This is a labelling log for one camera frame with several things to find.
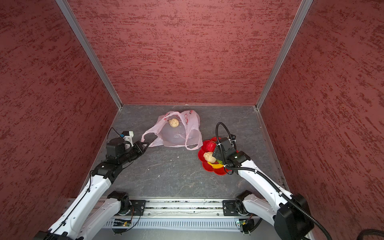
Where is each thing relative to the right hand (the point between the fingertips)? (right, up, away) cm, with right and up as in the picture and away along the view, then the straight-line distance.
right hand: (220, 155), depth 83 cm
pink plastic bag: (-27, +14, +21) cm, 37 cm away
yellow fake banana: (-2, -7, +2) cm, 8 cm away
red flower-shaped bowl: (+1, -10, +2) cm, 10 cm away
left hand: (-39, +6, -4) cm, 40 cm away
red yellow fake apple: (-6, +4, +6) cm, 10 cm away
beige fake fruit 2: (-30, +18, +20) cm, 40 cm away
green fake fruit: (0, -4, +2) cm, 5 cm away
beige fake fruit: (-6, -2, +3) cm, 7 cm away
